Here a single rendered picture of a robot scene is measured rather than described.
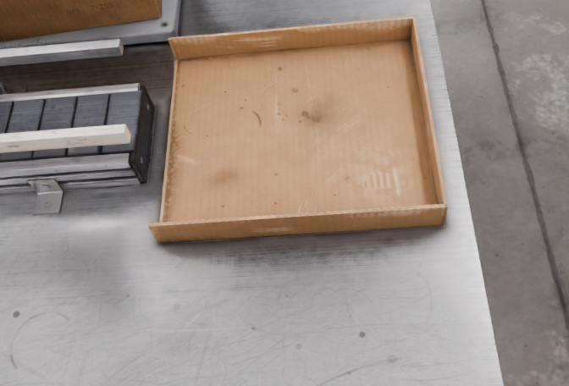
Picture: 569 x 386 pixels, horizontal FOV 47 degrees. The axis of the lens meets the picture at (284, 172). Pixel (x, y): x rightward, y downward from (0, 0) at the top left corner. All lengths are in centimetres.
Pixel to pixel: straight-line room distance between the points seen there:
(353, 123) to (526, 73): 122
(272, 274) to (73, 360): 21
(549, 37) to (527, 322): 86
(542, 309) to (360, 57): 92
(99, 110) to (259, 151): 19
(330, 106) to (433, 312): 27
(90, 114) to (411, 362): 43
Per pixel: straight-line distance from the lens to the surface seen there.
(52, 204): 78
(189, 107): 80
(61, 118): 78
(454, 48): 197
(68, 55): 73
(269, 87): 79
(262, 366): 64
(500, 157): 175
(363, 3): 88
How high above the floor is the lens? 144
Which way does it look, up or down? 57 degrees down
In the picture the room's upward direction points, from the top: 12 degrees counter-clockwise
